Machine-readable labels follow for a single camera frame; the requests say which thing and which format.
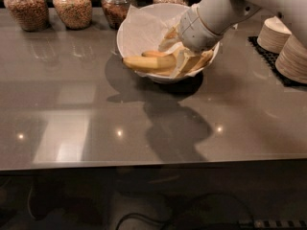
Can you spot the leftmost glass cereal jar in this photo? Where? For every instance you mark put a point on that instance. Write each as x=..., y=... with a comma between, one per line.
x=30, y=15

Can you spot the paper bowl stack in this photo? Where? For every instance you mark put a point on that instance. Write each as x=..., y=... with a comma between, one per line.
x=292, y=61
x=273, y=36

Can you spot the black rubber mat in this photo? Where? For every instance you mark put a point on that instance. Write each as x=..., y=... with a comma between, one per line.
x=271, y=58

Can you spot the small back banana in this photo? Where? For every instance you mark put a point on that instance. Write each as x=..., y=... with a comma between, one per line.
x=153, y=54

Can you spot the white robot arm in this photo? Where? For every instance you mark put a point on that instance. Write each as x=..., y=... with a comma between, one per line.
x=219, y=15

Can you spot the far paper bowl stack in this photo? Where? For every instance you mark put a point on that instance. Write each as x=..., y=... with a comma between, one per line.
x=273, y=36

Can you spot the near paper bowl stack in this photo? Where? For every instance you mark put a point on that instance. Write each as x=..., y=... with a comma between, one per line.
x=292, y=61

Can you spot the white paper liner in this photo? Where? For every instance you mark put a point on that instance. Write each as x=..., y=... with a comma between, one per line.
x=145, y=27

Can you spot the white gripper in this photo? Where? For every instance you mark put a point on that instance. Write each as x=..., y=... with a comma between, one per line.
x=196, y=33

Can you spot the black power strip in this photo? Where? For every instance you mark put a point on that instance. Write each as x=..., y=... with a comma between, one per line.
x=273, y=225

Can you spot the yellow banana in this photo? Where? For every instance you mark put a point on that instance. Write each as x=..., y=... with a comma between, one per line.
x=201, y=59
x=148, y=64

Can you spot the white bowl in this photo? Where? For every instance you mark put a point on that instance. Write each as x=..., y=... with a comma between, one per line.
x=164, y=76

